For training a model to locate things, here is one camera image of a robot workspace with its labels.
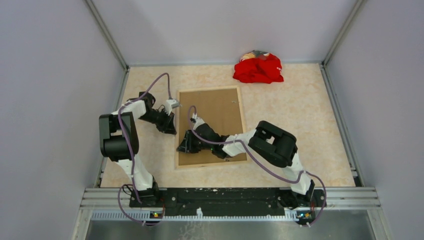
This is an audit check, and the aluminium rail front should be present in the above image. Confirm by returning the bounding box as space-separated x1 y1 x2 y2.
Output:
72 187 392 240

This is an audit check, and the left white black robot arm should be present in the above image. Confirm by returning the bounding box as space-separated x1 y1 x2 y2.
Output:
99 91 180 207

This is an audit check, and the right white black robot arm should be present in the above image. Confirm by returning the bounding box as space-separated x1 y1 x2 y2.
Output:
176 120 324 209

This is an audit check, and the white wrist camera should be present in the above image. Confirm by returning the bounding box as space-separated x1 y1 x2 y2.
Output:
190 113 205 131
163 98 180 115

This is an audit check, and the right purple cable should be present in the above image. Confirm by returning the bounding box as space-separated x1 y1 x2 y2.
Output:
187 105 328 227

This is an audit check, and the brown cardboard backing board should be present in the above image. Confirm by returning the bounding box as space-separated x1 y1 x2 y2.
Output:
178 88 247 167

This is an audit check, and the red cloth bundle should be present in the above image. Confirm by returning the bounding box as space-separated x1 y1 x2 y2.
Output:
232 50 284 84

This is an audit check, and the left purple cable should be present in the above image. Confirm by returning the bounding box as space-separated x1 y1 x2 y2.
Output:
117 72 174 227

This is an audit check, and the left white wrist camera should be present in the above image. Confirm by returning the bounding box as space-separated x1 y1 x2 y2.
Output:
163 98 180 115

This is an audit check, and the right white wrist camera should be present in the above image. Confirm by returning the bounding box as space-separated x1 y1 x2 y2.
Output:
190 113 205 131

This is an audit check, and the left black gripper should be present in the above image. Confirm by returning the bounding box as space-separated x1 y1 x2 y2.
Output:
138 107 177 135

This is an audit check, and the purple cable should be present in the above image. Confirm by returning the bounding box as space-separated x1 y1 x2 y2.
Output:
187 105 328 227
117 72 174 227

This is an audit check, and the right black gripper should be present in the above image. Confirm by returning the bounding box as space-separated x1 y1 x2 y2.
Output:
177 130 214 154

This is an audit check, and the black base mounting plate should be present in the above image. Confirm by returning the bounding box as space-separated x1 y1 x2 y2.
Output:
129 187 326 217

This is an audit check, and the wooden picture frame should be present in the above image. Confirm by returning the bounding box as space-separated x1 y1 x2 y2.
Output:
174 85 249 170

